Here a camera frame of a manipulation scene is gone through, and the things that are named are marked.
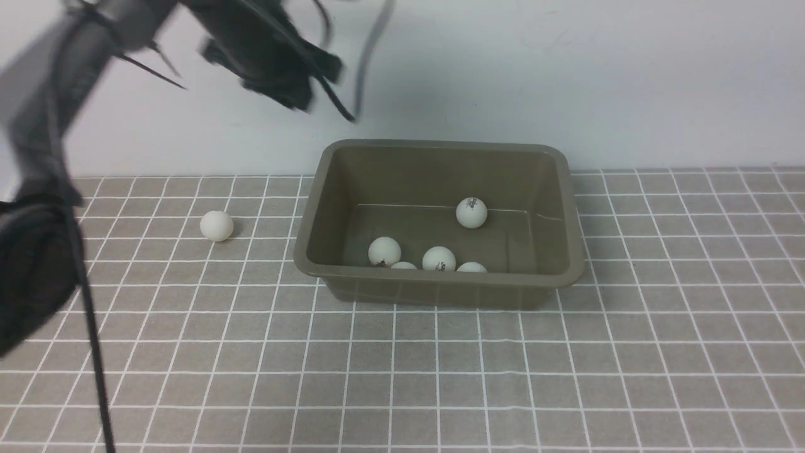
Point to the plain white ping-pong ball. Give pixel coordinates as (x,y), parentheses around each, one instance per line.
(439,258)

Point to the white ping-pong ball printed logo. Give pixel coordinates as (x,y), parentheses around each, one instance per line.
(404,265)

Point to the white ping-pong ball with logo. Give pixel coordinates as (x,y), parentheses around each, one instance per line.
(216,226)

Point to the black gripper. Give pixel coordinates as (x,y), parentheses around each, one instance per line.
(256,41)

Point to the white ping-pong ball front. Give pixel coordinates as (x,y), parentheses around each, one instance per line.
(471,213)

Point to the olive green plastic bin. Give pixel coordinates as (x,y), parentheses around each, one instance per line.
(531,243)

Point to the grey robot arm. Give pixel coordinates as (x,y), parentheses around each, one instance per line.
(45,87)

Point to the white ping-pong ball small mark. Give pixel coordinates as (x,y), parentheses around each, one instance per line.
(472,267)

